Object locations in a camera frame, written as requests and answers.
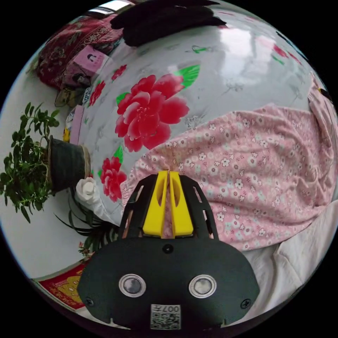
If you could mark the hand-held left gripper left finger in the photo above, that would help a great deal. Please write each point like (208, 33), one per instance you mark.
(154, 211)

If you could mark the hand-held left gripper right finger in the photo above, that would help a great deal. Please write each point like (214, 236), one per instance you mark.
(181, 211)

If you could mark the pink floral pajama pants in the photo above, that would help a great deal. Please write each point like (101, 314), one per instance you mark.
(251, 163)

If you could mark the black garment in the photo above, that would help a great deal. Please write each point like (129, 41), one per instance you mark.
(163, 23)

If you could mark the white cloth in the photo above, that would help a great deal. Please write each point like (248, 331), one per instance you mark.
(295, 258)

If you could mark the potted green plant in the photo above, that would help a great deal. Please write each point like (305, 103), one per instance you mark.
(29, 163)

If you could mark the long-leaved green plant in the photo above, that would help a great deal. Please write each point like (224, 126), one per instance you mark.
(92, 232)

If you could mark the dark red patterned quilt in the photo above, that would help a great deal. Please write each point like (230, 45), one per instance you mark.
(63, 45)

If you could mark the pink carton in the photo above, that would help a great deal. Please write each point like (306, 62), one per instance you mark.
(91, 59)

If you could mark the bed with flower-print sheet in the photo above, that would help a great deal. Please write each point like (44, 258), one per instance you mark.
(211, 79)

